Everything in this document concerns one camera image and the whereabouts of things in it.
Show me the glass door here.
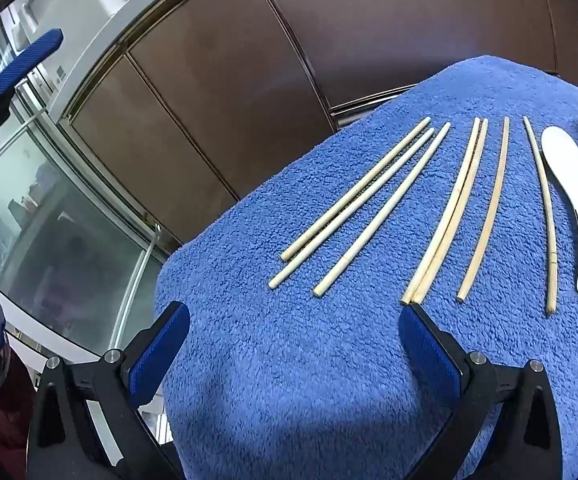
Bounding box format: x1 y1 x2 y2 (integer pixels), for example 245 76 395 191
0 110 175 366

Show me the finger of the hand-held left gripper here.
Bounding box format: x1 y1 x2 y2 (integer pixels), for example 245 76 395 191
0 29 64 158

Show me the square wooden chopstick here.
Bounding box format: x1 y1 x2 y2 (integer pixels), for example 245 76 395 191
401 117 481 306
411 118 489 307
522 116 558 316
456 117 511 303

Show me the blue terry towel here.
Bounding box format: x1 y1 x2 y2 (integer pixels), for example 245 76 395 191
154 55 578 480

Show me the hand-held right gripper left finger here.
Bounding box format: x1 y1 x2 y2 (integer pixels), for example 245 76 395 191
26 301 191 480

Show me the round wooden chopstick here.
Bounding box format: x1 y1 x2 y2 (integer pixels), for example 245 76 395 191
281 116 432 262
268 127 435 289
312 121 452 296

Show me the brown kitchen cabinet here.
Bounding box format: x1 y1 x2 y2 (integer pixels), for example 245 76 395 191
66 0 578 261

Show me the white bowl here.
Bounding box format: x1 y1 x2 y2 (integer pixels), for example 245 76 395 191
540 126 578 297

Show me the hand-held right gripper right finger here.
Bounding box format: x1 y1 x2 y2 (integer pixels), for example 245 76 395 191
400 304 563 480

